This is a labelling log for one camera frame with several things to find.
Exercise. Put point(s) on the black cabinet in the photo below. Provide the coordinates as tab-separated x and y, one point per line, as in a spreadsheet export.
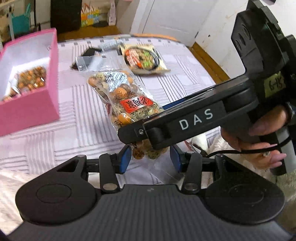
65	15

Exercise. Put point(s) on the instant noodle packet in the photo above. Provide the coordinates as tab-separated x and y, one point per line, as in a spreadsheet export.
143	59

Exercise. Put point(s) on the pink storage box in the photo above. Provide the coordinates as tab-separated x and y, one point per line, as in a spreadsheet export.
39	106

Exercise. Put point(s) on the striped bed sheet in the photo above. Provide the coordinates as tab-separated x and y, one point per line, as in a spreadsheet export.
84	126

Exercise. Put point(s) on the colourful cardboard box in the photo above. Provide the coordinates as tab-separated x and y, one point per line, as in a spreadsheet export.
89	16

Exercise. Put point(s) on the teal shopping bag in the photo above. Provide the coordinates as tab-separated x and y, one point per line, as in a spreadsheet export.
21	23

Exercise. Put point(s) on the white door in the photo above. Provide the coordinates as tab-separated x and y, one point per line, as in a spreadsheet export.
181	20

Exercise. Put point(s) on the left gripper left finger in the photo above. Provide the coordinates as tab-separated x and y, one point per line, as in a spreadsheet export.
112	164

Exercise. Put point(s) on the dark seaweed snack packet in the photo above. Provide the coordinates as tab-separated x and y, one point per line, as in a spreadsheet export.
87	53

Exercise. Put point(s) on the small bag of mixed nuts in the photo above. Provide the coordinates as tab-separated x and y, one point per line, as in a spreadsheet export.
125	99

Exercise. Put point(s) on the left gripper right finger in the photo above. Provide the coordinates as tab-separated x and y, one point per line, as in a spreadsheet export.
189	163

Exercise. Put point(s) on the white snack bar wrapper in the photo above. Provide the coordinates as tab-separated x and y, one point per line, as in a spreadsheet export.
90	63

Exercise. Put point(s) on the large bag of mixed nuts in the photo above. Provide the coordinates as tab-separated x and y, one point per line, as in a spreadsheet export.
25	81

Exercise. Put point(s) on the silver snack bar wrapper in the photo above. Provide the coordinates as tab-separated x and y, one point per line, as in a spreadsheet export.
112	45

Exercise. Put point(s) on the right hand with ring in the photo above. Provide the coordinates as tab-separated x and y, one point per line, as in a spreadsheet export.
269	123

